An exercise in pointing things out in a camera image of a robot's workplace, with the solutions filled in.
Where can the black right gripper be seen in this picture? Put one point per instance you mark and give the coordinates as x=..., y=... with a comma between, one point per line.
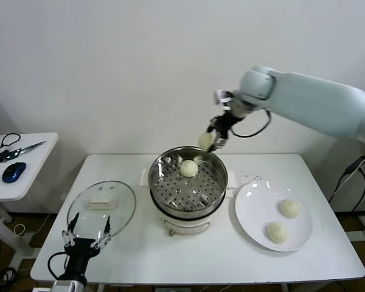
x=225, y=123

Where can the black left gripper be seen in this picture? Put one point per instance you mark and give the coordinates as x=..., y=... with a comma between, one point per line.
x=79, y=255

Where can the white steamed baozi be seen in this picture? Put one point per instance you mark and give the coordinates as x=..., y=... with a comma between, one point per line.
x=188, y=168
x=205, y=140
x=277, y=232
x=289, y=208

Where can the glass pot lid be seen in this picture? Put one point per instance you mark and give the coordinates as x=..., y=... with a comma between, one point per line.
x=121, y=200

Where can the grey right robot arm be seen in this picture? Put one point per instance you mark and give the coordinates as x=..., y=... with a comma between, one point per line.
x=307, y=97

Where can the stainless steel steamer basket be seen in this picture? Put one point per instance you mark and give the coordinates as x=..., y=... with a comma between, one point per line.
x=158, y=175

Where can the white side table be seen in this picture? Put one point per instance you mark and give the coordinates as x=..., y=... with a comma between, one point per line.
x=33, y=170

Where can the white round plate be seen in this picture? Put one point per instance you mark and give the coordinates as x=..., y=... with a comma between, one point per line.
x=255, y=213

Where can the blue computer mouse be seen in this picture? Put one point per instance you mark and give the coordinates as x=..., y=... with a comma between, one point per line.
x=14, y=171

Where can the white electric cooker pot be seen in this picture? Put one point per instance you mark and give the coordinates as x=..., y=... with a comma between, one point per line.
x=185, y=223

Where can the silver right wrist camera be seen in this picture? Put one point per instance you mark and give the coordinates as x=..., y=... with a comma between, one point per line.
x=222, y=95

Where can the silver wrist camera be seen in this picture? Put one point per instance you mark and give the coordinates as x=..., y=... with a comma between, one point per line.
x=42, y=284
x=222, y=95

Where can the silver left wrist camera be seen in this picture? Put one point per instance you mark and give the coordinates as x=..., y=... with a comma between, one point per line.
x=42, y=284

